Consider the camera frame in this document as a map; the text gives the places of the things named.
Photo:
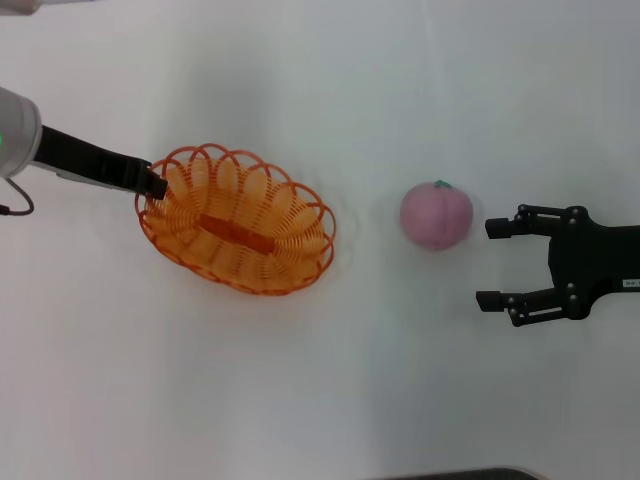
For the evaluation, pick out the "dark rounded robot base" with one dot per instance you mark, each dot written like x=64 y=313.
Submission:
x=465 y=474

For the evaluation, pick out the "pink toy peach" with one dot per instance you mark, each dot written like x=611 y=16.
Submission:
x=436 y=220

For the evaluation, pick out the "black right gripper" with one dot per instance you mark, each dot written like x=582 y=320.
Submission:
x=600 y=262

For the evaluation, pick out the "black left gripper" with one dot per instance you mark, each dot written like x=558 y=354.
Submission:
x=90 y=157

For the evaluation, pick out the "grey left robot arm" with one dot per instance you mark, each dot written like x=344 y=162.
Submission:
x=15 y=132

